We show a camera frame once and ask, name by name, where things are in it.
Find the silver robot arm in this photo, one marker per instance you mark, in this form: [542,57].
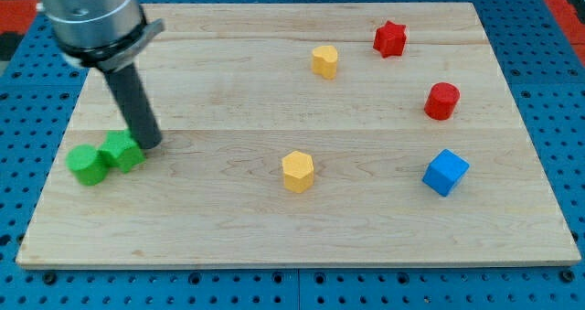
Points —
[101,34]

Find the wooden board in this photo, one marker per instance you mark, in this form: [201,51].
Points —
[234,93]

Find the red star block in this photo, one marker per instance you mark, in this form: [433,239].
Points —
[390,40]

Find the green star block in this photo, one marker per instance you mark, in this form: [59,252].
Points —
[120,150]

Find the yellow hexagon block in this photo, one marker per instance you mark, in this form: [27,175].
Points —
[298,171]

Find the yellow heart block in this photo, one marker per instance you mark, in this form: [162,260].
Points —
[324,61]

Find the blue cube block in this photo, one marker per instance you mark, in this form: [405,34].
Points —
[445,172]

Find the red cylinder block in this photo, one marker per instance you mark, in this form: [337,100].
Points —
[442,101]

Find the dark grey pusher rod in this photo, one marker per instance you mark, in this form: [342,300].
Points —
[128,91]

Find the green cylinder block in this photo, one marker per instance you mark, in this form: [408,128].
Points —
[86,164]

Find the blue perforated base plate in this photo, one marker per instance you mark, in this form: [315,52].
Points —
[39,91]

